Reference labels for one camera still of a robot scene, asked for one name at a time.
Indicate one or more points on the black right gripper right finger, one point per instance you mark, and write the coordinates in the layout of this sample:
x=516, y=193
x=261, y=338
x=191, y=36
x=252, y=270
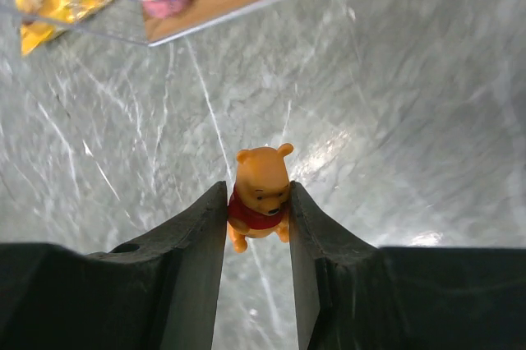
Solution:
x=351, y=295

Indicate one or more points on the orange bear toy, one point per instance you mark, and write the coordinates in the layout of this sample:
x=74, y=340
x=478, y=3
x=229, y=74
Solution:
x=259, y=204

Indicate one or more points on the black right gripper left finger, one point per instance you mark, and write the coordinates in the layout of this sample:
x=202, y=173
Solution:
x=156, y=291

